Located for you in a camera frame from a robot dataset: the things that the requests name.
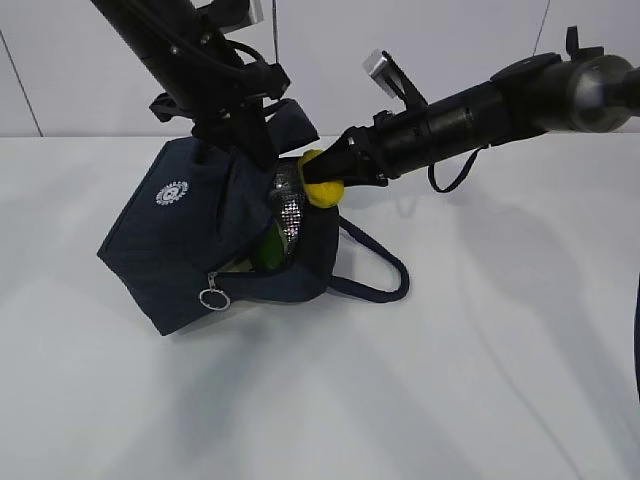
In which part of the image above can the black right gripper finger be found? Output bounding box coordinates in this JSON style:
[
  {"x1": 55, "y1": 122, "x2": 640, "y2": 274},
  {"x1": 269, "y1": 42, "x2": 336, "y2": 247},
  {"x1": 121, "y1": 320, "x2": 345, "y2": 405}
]
[
  {"x1": 341, "y1": 172, "x2": 388, "y2": 188},
  {"x1": 302, "y1": 136, "x2": 358, "y2": 183}
]

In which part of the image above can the navy blue lunch bag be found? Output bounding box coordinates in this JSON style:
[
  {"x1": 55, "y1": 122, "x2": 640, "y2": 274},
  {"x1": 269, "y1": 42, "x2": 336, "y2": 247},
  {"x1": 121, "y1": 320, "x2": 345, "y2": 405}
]
[{"x1": 95, "y1": 98, "x2": 411, "y2": 339}]

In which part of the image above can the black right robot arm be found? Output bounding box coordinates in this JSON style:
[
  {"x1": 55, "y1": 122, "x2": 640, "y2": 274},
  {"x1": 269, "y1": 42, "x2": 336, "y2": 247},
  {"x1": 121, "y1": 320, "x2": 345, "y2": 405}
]
[{"x1": 302, "y1": 27, "x2": 639, "y2": 186}]

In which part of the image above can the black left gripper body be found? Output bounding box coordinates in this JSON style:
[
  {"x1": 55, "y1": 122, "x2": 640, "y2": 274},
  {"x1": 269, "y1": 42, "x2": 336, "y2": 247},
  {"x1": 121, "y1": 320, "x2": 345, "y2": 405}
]
[{"x1": 191, "y1": 62, "x2": 290, "y2": 150}]

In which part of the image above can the green cucumber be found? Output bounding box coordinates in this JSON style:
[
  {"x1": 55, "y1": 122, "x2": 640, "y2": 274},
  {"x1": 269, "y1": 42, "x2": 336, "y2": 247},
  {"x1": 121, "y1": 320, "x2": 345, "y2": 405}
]
[{"x1": 257, "y1": 223, "x2": 286, "y2": 270}]

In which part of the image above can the yellow lemon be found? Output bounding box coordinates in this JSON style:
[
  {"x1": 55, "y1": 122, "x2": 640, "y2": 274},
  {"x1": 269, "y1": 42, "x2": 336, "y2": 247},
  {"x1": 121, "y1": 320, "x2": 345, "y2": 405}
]
[{"x1": 297, "y1": 149, "x2": 345, "y2": 209}]

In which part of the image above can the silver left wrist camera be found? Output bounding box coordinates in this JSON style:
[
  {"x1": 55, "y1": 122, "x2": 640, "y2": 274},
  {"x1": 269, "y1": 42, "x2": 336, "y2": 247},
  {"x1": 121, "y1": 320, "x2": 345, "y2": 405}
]
[{"x1": 196, "y1": 0, "x2": 264, "y2": 33}]

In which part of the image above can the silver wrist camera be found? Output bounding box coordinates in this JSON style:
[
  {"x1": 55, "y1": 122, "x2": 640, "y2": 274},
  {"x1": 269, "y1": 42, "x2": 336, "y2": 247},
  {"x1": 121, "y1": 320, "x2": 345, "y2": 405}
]
[
  {"x1": 363, "y1": 49, "x2": 428, "y2": 109},
  {"x1": 196, "y1": 0, "x2": 264, "y2": 33}
]

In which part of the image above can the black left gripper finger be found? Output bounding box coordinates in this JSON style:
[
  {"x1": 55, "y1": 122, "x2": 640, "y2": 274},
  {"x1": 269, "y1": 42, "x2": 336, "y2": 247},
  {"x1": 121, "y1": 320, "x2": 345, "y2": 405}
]
[{"x1": 234, "y1": 103, "x2": 277, "y2": 172}]

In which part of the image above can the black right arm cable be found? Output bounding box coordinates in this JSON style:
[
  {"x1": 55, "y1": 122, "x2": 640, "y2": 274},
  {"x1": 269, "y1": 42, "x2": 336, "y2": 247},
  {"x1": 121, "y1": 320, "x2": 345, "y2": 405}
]
[{"x1": 630, "y1": 272, "x2": 640, "y2": 416}]

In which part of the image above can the glass container with green lid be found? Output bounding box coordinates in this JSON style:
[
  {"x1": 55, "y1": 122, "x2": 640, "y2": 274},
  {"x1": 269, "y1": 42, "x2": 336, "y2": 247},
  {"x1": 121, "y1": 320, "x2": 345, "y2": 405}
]
[{"x1": 218, "y1": 254, "x2": 267, "y2": 273}]

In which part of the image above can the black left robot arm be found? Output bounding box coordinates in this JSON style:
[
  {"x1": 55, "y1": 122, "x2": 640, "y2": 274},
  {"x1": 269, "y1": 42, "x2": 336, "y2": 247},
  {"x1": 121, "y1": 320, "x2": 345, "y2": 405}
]
[{"x1": 93, "y1": 1, "x2": 290, "y2": 170}]

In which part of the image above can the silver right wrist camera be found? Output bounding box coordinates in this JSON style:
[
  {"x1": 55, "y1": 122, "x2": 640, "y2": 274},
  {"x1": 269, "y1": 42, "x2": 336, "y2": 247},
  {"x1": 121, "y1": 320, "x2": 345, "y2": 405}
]
[{"x1": 363, "y1": 49, "x2": 428, "y2": 109}]

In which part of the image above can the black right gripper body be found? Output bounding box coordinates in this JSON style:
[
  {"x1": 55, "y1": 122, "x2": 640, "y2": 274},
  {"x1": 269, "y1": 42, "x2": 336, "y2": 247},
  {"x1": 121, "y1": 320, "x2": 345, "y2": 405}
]
[{"x1": 345, "y1": 110, "x2": 400, "y2": 184}]

